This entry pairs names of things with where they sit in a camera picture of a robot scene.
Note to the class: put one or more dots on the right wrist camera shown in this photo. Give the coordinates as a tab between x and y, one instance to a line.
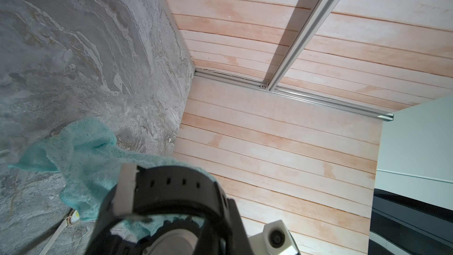
275	239

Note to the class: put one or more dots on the teal microfiber cloth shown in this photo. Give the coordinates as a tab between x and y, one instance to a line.
86	154

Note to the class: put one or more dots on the aluminium wall frame rail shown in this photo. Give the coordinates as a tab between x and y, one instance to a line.
317	17

